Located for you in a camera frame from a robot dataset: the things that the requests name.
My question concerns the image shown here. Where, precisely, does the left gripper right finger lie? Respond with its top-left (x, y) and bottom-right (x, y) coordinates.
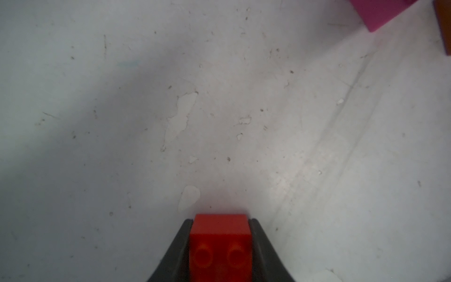
top-left (249, 219), bottom-right (295, 282)

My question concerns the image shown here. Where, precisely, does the red lego brick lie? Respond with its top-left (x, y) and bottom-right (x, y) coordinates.
top-left (189, 214), bottom-right (253, 282)

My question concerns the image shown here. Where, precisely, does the orange lego brick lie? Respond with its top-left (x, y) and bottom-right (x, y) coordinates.
top-left (433, 0), bottom-right (451, 56)

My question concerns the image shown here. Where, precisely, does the pink lego brick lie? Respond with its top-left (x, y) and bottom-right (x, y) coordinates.
top-left (350, 0), bottom-right (417, 32)

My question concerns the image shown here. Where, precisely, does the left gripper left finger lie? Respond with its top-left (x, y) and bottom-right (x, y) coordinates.
top-left (147, 219), bottom-right (193, 282)

